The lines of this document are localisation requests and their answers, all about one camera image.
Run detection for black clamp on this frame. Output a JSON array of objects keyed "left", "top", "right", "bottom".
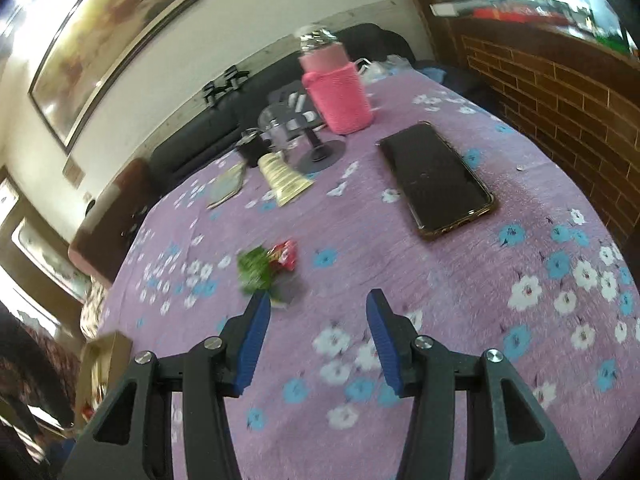
[
  {"left": 201, "top": 80, "right": 226, "bottom": 107},
  {"left": 222, "top": 65, "right": 251, "bottom": 92}
]

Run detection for brown chair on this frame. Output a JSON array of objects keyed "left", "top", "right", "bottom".
[{"left": 68, "top": 157, "right": 156, "bottom": 288}]

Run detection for black smartphone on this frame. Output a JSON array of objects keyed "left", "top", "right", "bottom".
[{"left": 375, "top": 121, "right": 497, "bottom": 241}]

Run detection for small wall plaque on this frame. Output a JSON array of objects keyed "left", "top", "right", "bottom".
[{"left": 62, "top": 156, "right": 86, "bottom": 191}]

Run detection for black phone stand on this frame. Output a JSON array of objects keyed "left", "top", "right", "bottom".
[{"left": 265, "top": 87, "right": 347, "bottom": 173}]

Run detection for cream tube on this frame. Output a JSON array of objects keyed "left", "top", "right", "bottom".
[{"left": 257, "top": 151, "right": 315, "bottom": 207}]

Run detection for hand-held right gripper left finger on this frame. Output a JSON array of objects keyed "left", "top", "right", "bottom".
[{"left": 60, "top": 290, "right": 274, "bottom": 480}]

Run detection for white plastic bag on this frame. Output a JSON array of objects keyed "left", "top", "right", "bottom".
[{"left": 357, "top": 55, "right": 416, "bottom": 83}]

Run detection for framed wall picture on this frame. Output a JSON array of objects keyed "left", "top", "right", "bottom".
[{"left": 27, "top": 0, "right": 203, "bottom": 156}]

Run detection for cardboard box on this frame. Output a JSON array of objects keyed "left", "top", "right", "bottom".
[{"left": 74, "top": 330, "right": 133, "bottom": 433}]

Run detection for black cup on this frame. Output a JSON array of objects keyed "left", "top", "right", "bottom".
[{"left": 235, "top": 129, "right": 266, "bottom": 168}]

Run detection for black sofa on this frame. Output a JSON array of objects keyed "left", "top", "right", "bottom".
[{"left": 148, "top": 22, "right": 416, "bottom": 196}]

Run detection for green pea snack packet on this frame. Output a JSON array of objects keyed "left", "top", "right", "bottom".
[{"left": 236, "top": 246, "right": 286, "bottom": 311}]

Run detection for olive green pouch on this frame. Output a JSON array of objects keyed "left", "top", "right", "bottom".
[{"left": 206, "top": 162, "right": 247, "bottom": 210}]

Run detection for pink bottle with knitted sleeve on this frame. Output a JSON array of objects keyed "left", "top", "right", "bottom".
[{"left": 294, "top": 25, "right": 375, "bottom": 136}]

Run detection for small red snack packet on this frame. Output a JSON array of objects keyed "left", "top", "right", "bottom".
[{"left": 265, "top": 239, "right": 299, "bottom": 271}]

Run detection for brick pattern wooden cabinet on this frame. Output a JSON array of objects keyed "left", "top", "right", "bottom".
[{"left": 392, "top": 0, "right": 640, "bottom": 246}]

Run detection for clear plastic cup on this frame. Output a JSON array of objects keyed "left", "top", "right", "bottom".
[{"left": 257, "top": 102, "right": 301, "bottom": 153}]

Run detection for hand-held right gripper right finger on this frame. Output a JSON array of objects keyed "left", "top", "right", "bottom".
[{"left": 365, "top": 288, "right": 581, "bottom": 480}]

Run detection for floral cushion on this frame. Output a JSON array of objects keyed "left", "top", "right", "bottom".
[{"left": 80, "top": 280, "right": 108, "bottom": 343}]

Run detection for wooden framed glass door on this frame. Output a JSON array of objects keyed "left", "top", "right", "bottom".
[{"left": 0, "top": 165, "right": 96, "bottom": 341}]

